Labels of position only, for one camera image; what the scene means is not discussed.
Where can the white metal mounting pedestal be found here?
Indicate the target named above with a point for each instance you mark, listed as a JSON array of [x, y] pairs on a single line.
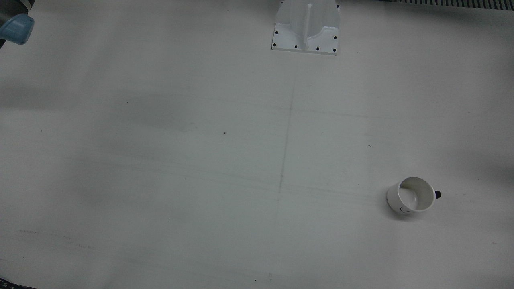
[[307, 28]]

